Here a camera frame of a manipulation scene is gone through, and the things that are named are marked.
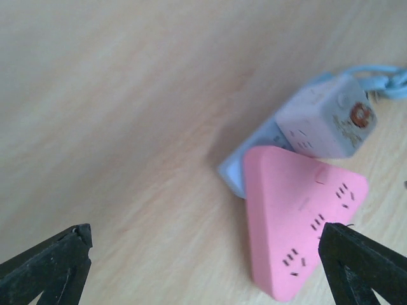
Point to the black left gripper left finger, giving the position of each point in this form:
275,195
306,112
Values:
54,271

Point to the white cube plug red pattern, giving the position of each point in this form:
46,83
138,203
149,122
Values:
330,119

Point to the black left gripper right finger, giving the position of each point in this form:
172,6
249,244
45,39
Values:
357,267

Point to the pink triangular power strip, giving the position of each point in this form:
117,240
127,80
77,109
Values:
289,198

